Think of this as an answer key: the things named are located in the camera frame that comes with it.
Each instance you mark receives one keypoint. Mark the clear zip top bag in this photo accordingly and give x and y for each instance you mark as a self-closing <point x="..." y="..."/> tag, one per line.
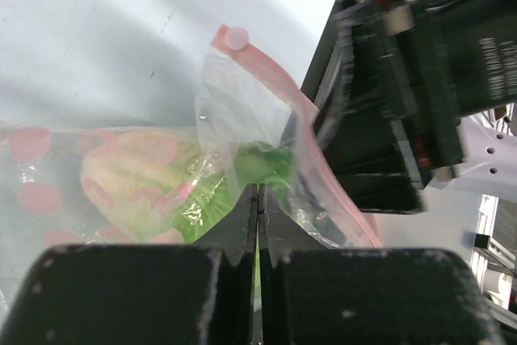
<point x="246" y="97"/>

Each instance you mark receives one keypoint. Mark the green fake lettuce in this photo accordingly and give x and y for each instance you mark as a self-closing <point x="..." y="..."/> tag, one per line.
<point x="161" y="186"/>

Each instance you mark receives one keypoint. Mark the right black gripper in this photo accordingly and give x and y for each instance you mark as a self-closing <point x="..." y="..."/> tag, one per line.
<point x="402" y="76"/>

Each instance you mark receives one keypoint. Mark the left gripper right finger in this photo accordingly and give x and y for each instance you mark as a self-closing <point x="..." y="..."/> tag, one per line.
<point x="315" y="295"/>

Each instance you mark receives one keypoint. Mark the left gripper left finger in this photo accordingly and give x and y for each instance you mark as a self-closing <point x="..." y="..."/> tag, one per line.
<point x="199" y="293"/>

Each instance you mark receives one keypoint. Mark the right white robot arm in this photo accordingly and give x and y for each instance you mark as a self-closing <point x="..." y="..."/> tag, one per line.
<point x="490" y="164"/>

